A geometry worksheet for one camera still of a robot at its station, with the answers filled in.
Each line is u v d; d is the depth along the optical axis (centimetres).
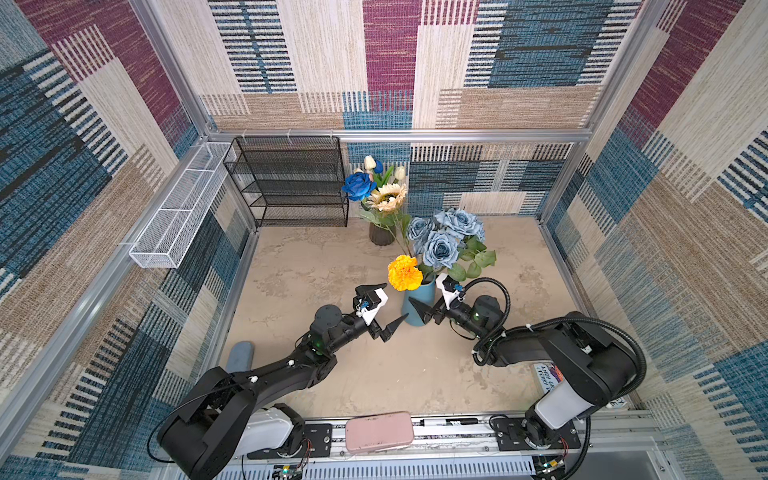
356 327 70
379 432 75
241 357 85
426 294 80
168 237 91
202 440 41
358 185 68
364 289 73
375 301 64
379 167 95
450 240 67
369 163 92
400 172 93
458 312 75
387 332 70
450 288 70
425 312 76
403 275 64
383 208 66
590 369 46
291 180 109
